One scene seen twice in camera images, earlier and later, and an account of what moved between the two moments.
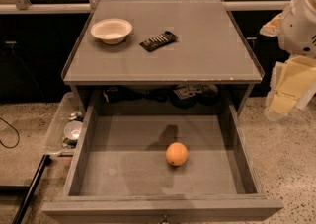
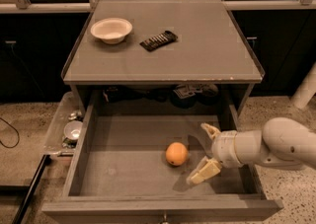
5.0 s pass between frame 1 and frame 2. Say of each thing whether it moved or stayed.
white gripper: moved
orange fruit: stayed
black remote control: stayed
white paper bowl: stayed
